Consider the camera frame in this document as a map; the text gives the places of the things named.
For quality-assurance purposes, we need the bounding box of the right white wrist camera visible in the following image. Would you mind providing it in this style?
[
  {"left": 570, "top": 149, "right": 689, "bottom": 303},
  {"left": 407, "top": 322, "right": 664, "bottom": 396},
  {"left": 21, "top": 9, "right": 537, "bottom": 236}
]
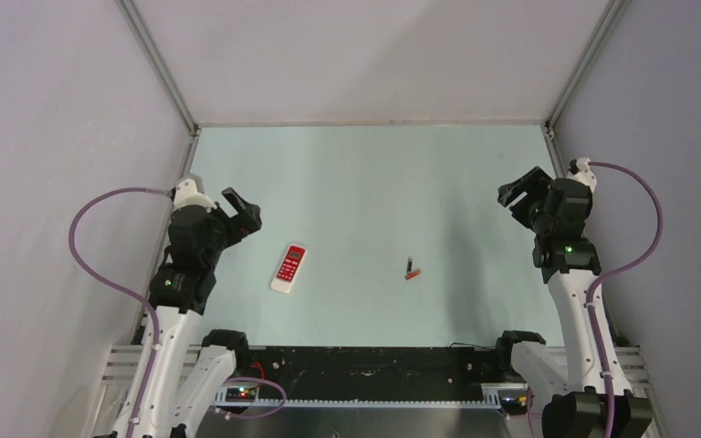
[{"left": 567, "top": 157, "right": 597, "bottom": 193}]

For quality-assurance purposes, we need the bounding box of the white red remote control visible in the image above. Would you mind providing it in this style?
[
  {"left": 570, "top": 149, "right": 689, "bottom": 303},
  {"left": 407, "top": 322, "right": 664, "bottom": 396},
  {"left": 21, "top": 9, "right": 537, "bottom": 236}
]
[{"left": 270, "top": 244, "right": 307, "bottom": 294}]

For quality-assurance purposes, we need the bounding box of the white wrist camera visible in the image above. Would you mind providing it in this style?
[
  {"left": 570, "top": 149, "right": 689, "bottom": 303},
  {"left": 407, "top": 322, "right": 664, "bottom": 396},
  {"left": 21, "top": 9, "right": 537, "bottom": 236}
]
[
  {"left": 567, "top": 157, "right": 597, "bottom": 193},
  {"left": 172, "top": 173, "right": 217, "bottom": 212}
]

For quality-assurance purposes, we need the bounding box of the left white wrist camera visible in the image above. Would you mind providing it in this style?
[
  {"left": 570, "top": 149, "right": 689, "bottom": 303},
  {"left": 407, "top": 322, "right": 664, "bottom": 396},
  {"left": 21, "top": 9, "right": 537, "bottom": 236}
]
[{"left": 172, "top": 173, "right": 217, "bottom": 212}]

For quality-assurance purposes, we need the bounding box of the white slotted cable duct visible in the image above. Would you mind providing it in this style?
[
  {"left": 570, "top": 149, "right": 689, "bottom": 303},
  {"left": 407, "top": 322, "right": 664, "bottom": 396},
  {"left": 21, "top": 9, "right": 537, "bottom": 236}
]
[{"left": 212, "top": 388, "right": 512, "bottom": 410}]

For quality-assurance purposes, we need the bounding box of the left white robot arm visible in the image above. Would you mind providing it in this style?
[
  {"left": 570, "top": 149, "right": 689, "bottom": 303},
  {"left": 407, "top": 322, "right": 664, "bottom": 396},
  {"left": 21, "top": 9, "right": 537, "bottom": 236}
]
[{"left": 109, "top": 182, "right": 262, "bottom": 437}]

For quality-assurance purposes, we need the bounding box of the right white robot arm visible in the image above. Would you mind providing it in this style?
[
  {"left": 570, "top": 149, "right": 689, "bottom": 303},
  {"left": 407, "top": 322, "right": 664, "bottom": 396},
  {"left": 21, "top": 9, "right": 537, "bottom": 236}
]
[{"left": 494, "top": 167, "right": 654, "bottom": 437}]

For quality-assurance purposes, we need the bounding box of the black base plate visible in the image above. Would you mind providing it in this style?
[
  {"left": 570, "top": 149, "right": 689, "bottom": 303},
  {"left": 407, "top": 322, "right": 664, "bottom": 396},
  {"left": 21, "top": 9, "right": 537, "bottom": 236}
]
[{"left": 236, "top": 345, "right": 522, "bottom": 402}]

